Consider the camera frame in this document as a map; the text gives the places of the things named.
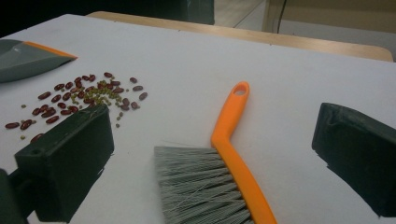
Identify grey dustpan with orange edge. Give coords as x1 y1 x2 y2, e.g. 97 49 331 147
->
0 38 78 84

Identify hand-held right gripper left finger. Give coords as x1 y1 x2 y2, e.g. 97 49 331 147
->
13 103 115 224

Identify pile of red and green beans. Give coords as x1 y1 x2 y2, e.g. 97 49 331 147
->
4 72 149 144

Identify dark grey cabinet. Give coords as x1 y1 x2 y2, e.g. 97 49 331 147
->
174 0 216 26

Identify black hanging cable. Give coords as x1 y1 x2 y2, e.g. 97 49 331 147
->
276 0 288 34

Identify white table board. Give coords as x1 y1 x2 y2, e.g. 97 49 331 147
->
0 13 396 224

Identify orange brush with grey bristles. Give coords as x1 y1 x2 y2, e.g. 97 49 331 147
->
153 81 278 224

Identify wooden table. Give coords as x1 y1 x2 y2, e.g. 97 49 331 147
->
86 10 394 63

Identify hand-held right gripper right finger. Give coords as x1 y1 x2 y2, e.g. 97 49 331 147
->
311 102 396 218

